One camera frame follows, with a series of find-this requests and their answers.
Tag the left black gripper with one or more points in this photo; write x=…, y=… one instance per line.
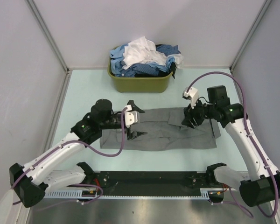
x=130, y=135

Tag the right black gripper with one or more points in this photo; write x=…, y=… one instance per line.
x=189, y=113

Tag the grey long sleeve shirt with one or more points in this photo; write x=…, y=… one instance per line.
x=164, y=131

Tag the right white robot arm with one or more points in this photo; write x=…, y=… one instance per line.
x=262, y=184

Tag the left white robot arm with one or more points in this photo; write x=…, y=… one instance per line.
x=36, y=178

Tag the olive green laundry basket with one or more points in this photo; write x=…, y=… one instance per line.
x=139, y=85

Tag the dark blue dotted shirt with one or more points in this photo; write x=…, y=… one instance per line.
x=145, y=61

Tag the black garment with button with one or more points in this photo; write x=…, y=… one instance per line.
x=172, y=70

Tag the light blue shirt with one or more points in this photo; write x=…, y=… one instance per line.
x=117, y=63

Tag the white shirt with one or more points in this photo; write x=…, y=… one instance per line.
x=145, y=52

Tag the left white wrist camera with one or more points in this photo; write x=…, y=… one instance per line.
x=131, y=116

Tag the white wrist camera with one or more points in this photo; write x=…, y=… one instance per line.
x=191, y=94
x=131, y=116

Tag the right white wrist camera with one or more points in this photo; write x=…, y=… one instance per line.
x=191, y=94

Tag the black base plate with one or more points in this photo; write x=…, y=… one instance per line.
x=132, y=180

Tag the white slotted cable duct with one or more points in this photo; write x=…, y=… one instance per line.
x=144, y=193

